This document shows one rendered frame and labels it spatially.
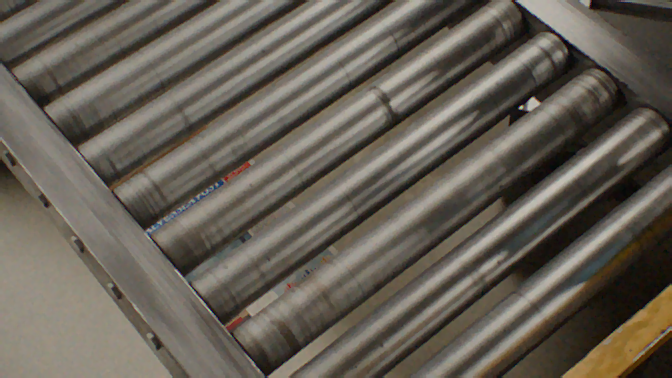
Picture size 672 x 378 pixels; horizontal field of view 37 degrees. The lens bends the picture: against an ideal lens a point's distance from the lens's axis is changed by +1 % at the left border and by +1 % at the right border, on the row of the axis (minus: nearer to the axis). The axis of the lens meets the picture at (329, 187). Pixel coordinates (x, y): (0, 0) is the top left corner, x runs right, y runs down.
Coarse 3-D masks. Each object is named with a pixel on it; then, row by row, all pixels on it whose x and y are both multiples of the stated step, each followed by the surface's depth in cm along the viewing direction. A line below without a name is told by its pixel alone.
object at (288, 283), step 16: (208, 192) 188; (288, 208) 185; (160, 224) 185; (240, 240) 182; (224, 256) 180; (320, 256) 179; (192, 272) 179; (304, 272) 177; (288, 288) 176; (256, 304) 175; (240, 320) 173
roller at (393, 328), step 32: (640, 128) 95; (576, 160) 94; (608, 160) 93; (640, 160) 94; (544, 192) 92; (576, 192) 92; (608, 192) 93; (512, 224) 90; (544, 224) 90; (448, 256) 89; (480, 256) 88; (512, 256) 89; (416, 288) 87; (448, 288) 87; (480, 288) 88; (384, 320) 85; (416, 320) 86; (448, 320) 87; (320, 352) 85; (352, 352) 84; (384, 352) 84
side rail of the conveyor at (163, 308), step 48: (0, 96) 101; (0, 144) 101; (48, 144) 97; (48, 192) 94; (96, 192) 94; (96, 240) 91; (144, 240) 91; (144, 288) 88; (144, 336) 95; (192, 336) 86
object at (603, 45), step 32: (512, 0) 105; (544, 0) 104; (576, 0) 104; (576, 32) 102; (608, 32) 101; (576, 64) 102; (608, 64) 99; (640, 64) 99; (544, 96) 110; (640, 96) 97; (608, 128) 104
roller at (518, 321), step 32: (640, 192) 92; (608, 224) 90; (640, 224) 89; (576, 256) 88; (608, 256) 88; (640, 256) 89; (544, 288) 86; (576, 288) 87; (480, 320) 86; (512, 320) 85; (544, 320) 85; (448, 352) 84; (480, 352) 83; (512, 352) 84
